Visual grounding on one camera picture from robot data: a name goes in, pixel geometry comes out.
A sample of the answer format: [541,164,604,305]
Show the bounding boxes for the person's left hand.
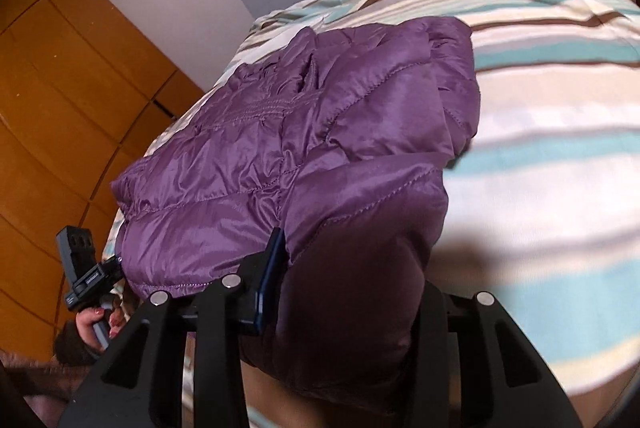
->
[74,305,126,351]

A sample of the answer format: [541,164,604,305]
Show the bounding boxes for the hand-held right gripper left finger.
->
[57,228,288,428]

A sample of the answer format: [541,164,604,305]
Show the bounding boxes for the striped bed blanket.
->
[102,0,640,428]

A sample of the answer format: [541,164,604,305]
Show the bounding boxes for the wooden wardrobe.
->
[0,0,207,361]

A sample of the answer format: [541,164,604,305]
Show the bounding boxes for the dark brown cloth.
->
[0,349,93,428]

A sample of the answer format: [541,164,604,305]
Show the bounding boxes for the purple down jacket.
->
[110,15,482,404]

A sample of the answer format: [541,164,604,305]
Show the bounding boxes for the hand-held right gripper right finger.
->
[407,284,584,428]

